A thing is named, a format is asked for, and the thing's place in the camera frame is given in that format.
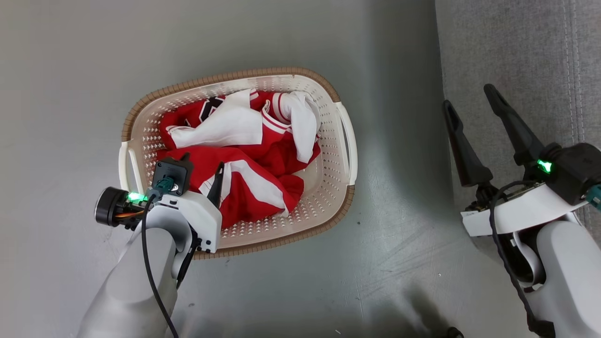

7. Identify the grey fabric sofa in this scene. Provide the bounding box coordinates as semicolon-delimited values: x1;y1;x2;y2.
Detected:
434;0;601;245

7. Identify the short thin black cable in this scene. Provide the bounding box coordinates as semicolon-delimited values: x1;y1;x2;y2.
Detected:
176;230;199;290

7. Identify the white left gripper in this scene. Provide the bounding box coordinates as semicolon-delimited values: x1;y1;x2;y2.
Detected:
95;162;225;254

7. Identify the cream laundry basket brown rim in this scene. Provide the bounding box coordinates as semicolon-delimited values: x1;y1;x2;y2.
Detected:
118;67;358;260

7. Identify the thin black cable teal plug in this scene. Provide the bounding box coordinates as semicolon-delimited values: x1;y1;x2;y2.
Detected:
141;177;180;338

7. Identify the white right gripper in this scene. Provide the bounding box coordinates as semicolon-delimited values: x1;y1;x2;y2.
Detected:
442;84;590;238

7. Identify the red and white jacket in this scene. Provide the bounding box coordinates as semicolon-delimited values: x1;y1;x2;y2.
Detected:
159;88;323;177
157;146;306;230

